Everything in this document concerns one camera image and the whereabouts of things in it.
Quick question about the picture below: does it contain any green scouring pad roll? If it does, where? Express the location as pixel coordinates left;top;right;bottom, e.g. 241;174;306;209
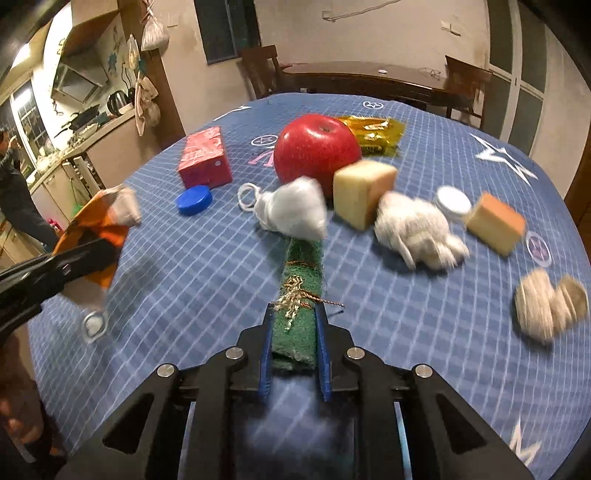
271;238;322;372

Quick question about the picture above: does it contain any orange paper wrapper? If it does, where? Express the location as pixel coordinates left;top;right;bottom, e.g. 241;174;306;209
54;185;141;343

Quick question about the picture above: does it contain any white cloth pouch with string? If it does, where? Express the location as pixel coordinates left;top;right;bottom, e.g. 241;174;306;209
238;176;328;242

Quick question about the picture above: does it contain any white cloth ball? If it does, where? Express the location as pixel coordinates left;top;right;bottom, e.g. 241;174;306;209
374;191;470;271

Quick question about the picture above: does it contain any person's left hand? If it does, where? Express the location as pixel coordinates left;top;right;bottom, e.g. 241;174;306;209
1;334;63;456

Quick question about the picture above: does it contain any person in kitchen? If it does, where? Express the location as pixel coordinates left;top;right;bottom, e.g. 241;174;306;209
0;127;58;252

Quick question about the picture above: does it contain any kitchen counter cabinet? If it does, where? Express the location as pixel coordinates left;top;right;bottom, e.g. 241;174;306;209
30;111;160;228

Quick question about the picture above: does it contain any blue checkered tablecloth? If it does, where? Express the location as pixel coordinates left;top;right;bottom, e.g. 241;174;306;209
28;94;590;479

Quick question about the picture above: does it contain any pale yellow sponge block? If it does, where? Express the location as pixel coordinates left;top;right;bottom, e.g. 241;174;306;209
332;160;398;231

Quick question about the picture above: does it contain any blue bottle cap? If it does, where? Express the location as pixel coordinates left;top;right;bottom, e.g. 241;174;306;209
175;185;213;216

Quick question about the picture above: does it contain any white bottle cap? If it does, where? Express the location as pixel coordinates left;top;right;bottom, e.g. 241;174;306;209
435;185;472;222

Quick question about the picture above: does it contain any electric kettle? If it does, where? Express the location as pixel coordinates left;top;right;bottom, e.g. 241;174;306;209
106;90;128;116

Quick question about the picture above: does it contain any red apple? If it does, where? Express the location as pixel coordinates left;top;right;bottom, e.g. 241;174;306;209
273;114;362;199

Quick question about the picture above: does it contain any orange-topped sponge block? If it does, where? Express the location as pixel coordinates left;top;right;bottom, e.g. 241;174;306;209
464;192;527;257

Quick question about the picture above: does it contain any red drink carton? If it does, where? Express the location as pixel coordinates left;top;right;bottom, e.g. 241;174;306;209
177;126;232;189

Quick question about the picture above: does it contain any yellow plastic wrapper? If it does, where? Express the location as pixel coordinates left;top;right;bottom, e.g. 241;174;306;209
338;116;406;157

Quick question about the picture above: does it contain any white plastic bag hanging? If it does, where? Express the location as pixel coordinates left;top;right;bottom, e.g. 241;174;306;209
141;0;169;51

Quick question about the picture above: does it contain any dark wooden dining table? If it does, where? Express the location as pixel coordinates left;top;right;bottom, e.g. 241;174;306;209
283;61;469;109

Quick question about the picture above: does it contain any left wooden chair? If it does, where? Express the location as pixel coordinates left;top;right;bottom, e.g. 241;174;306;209
240;45;297;99

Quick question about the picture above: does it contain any wooden chair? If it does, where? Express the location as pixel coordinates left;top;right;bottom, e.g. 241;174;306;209
445;56;493;125
240;45;297;99

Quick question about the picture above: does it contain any right wooden chair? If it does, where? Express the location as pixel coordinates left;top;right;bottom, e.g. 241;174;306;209
445;56;493;125

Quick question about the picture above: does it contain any glass panel door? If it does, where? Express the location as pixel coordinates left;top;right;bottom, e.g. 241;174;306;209
481;0;547;155

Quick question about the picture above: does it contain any hanging cloth on wall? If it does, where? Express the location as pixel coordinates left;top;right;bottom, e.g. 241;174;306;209
134;74;160;136

